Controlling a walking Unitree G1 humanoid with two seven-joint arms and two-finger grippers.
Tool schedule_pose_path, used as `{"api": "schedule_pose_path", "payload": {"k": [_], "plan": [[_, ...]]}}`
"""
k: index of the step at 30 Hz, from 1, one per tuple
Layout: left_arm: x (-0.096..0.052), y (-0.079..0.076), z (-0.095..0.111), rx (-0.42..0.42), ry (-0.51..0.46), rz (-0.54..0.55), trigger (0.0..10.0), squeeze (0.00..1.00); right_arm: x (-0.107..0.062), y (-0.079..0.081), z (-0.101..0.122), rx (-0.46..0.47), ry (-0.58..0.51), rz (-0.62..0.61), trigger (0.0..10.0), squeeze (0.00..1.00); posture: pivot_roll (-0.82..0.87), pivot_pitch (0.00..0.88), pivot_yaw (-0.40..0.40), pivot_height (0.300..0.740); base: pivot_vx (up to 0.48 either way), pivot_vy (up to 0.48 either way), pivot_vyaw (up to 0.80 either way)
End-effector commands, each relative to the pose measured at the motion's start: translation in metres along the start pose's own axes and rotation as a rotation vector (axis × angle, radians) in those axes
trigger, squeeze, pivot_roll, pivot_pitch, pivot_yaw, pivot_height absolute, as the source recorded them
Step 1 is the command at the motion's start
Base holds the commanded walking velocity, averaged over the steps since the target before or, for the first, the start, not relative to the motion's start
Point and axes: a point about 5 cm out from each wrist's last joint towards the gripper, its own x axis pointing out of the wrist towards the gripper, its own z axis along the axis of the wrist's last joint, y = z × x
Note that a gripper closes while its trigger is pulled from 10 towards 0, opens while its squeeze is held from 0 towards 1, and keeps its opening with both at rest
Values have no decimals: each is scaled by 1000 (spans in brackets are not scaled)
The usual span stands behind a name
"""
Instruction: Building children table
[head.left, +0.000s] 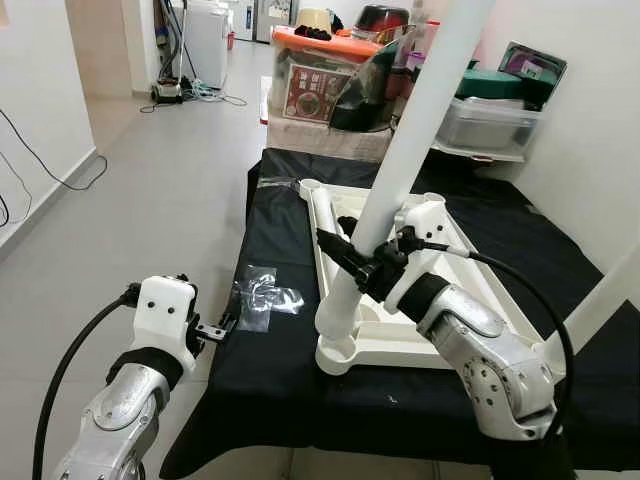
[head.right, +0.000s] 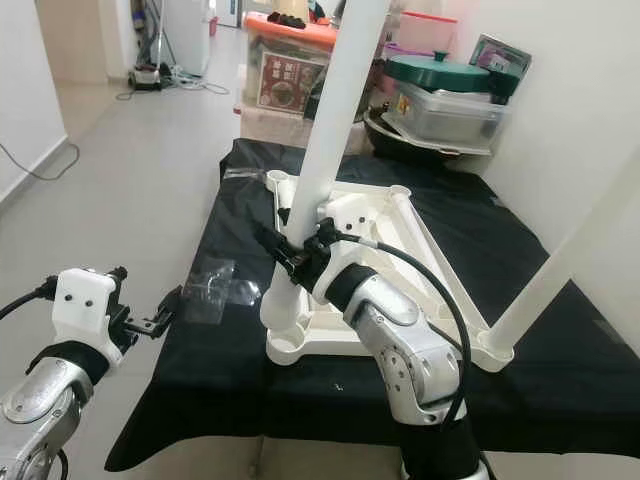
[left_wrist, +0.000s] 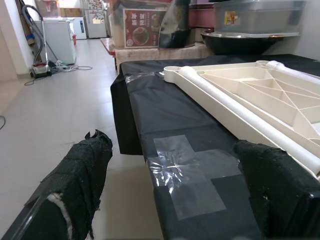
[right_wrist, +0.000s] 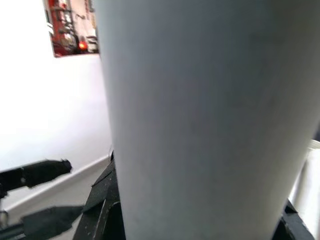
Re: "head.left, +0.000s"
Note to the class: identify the clear tape strip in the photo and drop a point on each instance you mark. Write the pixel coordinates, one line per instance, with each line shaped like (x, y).
(275, 182)

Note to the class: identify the beige cloth covered bench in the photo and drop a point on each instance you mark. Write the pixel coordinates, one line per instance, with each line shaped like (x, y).
(320, 140)

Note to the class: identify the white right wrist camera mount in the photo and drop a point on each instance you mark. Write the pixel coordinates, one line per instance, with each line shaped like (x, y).
(425, 265)

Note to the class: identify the white household appliance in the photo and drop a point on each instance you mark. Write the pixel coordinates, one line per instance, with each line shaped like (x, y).
(205, 40)

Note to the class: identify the storage box with orange lid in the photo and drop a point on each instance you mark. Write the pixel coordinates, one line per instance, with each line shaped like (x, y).
(310, 45)

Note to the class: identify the black tablecloth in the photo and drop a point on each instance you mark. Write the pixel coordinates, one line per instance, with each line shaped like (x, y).
(300, 420)

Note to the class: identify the black shiny bag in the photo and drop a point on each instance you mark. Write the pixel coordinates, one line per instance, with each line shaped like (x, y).
(365, 95)

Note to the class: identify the white plastic table leg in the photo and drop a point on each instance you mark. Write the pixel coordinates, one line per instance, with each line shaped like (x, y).
(325, 215)
(600, 305)
(420, 120)

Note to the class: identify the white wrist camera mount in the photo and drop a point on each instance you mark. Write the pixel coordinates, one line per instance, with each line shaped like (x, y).
(425, 265)
(160, 310)

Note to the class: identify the clear plastic lidded container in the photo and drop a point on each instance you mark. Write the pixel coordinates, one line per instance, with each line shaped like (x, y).
(490, 125)

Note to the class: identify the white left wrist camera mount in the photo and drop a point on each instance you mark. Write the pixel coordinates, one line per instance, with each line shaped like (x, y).
(160, 310)

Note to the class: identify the white plastic table top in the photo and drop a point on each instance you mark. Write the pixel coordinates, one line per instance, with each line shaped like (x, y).
(380, 355)

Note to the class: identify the small vacuum cleaner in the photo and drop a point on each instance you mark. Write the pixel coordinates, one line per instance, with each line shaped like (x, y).
(167, 92)

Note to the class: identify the clear tape patch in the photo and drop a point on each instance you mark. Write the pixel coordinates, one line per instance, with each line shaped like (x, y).
(262, 300)

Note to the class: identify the green pot lid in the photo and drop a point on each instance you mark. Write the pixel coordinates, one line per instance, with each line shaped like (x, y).
(495, 85)

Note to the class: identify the dark picture frame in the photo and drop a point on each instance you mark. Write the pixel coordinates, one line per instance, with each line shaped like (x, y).
(535, 68)

